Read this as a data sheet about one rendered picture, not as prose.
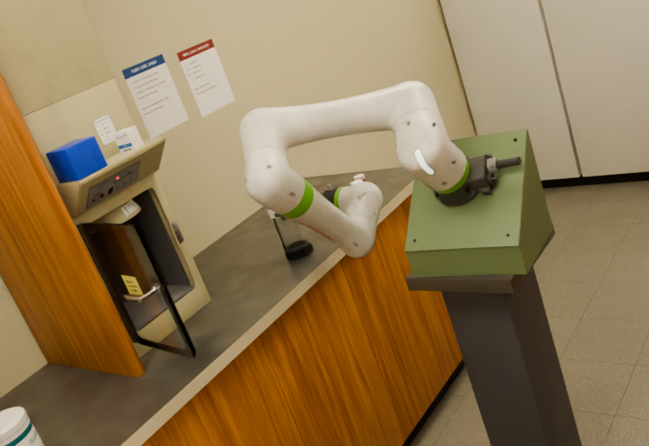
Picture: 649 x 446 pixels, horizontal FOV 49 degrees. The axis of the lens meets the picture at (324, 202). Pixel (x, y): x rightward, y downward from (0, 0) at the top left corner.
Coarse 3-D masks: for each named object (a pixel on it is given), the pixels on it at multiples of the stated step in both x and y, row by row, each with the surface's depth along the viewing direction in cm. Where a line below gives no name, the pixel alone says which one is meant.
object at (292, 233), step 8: (280, 224) 238; (288, 224) 237; (296, 224) 239; (280, 232) 239; (288, 232) 238; (296, 232) 239; (304, 232) 242; (288, 240) 239; (296, 240) 239; (304, 240) 241; (288, 248) 241; (296, 248) 240
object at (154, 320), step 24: (96, 240) 195; (120, 240) 184; (120, 264) 191; (144, 264) 181; (120, 288) 199; (144, 288) 188; (144, 312) 195; (168, 312) 185; (144, 336) 203; (168, 336) 192
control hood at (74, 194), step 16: (144, 144) 208; (160, 144) 209; (112, 160) 200; (128, 160) 200; (144, 160) 207; (160, 160) 215; (96, 176) 191; (144, 176) 213; (64, 192) 193; (80, 192) 190; (80, 208) 194
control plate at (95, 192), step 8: (128, 168) 202; (136, 168) 206; (112, 176) 197; (120, 176) 201; (128, 176) 205; (136, 176) 209; (96, 184) 193; (104, 184) 197; (112, 184) 200; (120, 184) 204; (128, 184) 208; (88, 192) 193; (96, 192) 196; (104, 192) 200; (112, 192) 203; (88, 200) 195; (96, 200) 198; (88, 208) 198
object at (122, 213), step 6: (126, 204) 215; (132, 204) 217; (114, 210) 212; (120, 210) 213; (126, 210) 214; (132, 210) 215; (138, 210) 217; (102, 216) 211; (108, 216) 211; (114, 216) 212; (120, 216) 212; (126, 216) 213; (132, 216) 214; (96, 222) 212; (102, 222) 211; (108, 222) 211; (114, 222) 211; (120, 222) 212
